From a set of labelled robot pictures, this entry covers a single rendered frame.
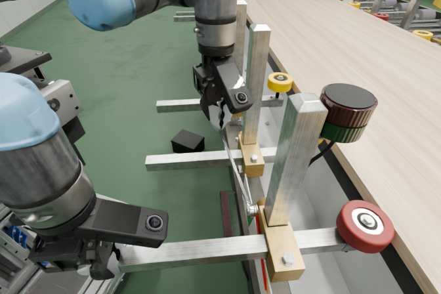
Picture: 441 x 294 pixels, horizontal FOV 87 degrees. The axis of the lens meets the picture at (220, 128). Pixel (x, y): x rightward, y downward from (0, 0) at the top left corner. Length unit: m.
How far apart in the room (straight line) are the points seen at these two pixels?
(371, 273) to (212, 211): 1.00
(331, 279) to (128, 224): 0.54
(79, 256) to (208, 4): 0.41
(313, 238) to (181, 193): 1.17
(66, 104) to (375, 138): 0.75
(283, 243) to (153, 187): 1.27
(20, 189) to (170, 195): 1.33
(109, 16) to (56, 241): 0.29
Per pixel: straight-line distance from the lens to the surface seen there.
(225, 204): 0.67
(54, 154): 0.27
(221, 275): 1.34
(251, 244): 0.45
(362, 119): 0.30
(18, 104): 0.24
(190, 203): 1.51
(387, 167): 0.60
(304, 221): 0.78
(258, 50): 0.50
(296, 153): 0.31
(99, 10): 0.35
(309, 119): 0.28
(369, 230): 0.48
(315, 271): 0.73
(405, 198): 0.56
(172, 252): 0.45
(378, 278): 0.62
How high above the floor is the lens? 1.27
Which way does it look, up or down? 40 degrees down
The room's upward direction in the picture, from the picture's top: straight up
